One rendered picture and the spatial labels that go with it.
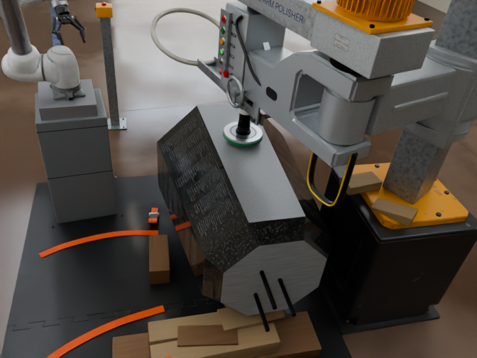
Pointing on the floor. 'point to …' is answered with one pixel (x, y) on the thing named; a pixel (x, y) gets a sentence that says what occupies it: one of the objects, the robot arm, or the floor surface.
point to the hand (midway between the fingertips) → (73, 41)
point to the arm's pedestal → (78, 164)
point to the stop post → (103, 11)
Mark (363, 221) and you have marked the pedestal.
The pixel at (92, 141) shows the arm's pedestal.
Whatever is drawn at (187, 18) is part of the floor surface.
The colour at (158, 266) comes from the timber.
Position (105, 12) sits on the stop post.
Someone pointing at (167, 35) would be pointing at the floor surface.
